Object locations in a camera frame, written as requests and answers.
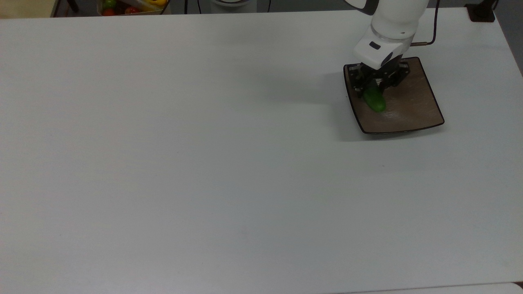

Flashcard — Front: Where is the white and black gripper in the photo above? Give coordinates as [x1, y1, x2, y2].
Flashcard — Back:
[349, 25, 414, 99]

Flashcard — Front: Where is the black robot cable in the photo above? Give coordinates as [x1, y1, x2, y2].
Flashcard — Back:
[410, 0, 440, 46]

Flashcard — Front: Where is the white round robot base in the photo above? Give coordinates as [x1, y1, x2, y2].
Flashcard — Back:
[210, 0, 258, 13]

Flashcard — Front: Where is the square brown ceramic plate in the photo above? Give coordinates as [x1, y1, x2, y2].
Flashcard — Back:
[343, 56, 445, 135]

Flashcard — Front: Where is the green cucumber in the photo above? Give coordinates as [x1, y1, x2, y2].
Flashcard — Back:
[363, 83, 387, 114]

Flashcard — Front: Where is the black clamp base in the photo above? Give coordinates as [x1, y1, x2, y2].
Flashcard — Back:
[465, 0, 496, 23]

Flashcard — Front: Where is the box of toy fruit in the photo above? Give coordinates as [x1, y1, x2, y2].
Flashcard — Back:
[96, 0, 170, 16]

